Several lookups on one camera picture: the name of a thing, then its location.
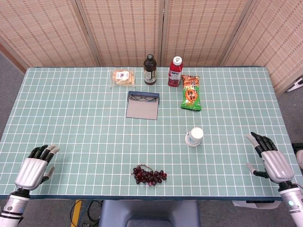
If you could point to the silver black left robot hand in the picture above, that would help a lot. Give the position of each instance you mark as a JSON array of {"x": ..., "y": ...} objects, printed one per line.
[{"x": 30, "y": 170}]

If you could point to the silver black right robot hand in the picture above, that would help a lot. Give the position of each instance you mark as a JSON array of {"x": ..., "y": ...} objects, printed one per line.
[{"x": 277, "y": 163}]

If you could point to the white paper cup blue flowers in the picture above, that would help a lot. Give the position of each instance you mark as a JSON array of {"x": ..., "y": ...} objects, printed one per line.
[
  {"x": 190, "y": 145},
  {"x": 196, "y": 133}
]

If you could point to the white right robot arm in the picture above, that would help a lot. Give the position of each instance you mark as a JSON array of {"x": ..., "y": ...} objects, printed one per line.
[{"x": 292, "y": 201}]

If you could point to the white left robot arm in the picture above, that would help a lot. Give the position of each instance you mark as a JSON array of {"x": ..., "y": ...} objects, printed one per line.
[{"x": 13, "y": 208}]

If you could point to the green grid tablecloth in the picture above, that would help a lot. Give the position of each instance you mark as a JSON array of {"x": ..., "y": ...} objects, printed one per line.
[{"x": 82, "y": 132}]

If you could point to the white shoe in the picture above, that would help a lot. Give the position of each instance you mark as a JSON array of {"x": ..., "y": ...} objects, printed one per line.
[{"x": 300, "y": 159}]

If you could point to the white screen foot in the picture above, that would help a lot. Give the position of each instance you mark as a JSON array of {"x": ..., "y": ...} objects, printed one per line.
[{"x": 296, "y": 85}]

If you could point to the green orange snack bag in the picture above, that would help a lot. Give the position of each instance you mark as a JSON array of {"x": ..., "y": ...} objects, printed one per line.
[{"x": 191, "y": 93}]

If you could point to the bunch of dark red grapes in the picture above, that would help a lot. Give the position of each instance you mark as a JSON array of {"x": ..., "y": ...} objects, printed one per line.
[{"x": 149, "y": 176}]

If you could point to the bamboo folding screen panel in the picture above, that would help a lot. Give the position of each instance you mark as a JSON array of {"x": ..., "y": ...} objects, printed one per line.
[
  {"x": 127, "y": 30},
  {"x": 42, "y": 33},
  {"x": 201, "y": 30},
  {"x": 277, "y": 40}
]

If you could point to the blue grey chair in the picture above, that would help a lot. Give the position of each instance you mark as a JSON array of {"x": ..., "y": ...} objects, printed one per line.
[{"x": 149, "y": 214}]

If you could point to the open blue glasses case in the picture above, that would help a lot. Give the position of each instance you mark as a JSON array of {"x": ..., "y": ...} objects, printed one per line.
[{"x": 142, "y": 110}]

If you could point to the clear packet of biscuits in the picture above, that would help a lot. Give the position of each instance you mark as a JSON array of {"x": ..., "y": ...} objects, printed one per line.
[{"x": 122, "y": 76}]

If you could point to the thin-framed eyeglasses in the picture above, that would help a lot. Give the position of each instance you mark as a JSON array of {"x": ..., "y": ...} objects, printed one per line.
[{"x": 143, "y": 98}]

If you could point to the red NFC juice bottle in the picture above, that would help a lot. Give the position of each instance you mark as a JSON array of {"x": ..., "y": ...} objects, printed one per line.
[{"x": 175, "y": 74}]

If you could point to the dark brown drink bottle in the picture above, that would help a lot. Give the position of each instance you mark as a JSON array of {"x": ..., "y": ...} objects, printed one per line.
[{"x": 150, "y": 71}]

